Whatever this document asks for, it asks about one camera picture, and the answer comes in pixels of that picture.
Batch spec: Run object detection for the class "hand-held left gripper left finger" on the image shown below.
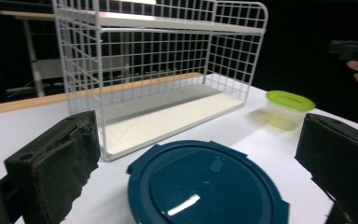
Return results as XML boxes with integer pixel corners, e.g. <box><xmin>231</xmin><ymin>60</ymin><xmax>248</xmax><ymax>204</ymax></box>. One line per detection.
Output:
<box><xmin>3</xmin><ymin>109</ymin><xmax>103</xmax><ymax>224</ymax></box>

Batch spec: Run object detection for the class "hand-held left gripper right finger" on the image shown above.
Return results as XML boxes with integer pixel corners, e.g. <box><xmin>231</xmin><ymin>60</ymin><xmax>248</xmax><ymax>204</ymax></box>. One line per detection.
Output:
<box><xmin>294</xmin><ymin>112</ymin><xmax>358</xmax><ymax>224</ymax></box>

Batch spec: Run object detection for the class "clear container with green lid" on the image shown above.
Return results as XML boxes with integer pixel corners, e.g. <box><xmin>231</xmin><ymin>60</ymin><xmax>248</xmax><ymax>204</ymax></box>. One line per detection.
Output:
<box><xmin>262</xmin><ymin>90</ymin><xmax>317</xmax><ymax>132</ymax></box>

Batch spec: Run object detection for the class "white wire rack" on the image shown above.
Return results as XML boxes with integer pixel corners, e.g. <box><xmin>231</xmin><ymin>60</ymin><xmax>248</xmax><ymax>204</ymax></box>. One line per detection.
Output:
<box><xmin>51</xmin><ymin>0</ymin><xmax>269</xmax><ymax>162</ymax></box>

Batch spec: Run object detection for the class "dark teal round lid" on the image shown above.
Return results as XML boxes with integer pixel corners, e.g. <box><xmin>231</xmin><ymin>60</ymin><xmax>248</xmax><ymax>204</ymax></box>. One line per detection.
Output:
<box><xmin>126</xmin><ymin>139</ymin><xmax>291</xmax><ymax>224</ymax></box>

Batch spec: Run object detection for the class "white metal stand with shelves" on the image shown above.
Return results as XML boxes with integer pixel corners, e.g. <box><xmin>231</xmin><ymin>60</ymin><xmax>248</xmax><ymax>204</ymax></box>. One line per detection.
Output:
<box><xmin>0</xmin><ymin>8</ymin><xmax>76</xmax><ymax>98</ymax></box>

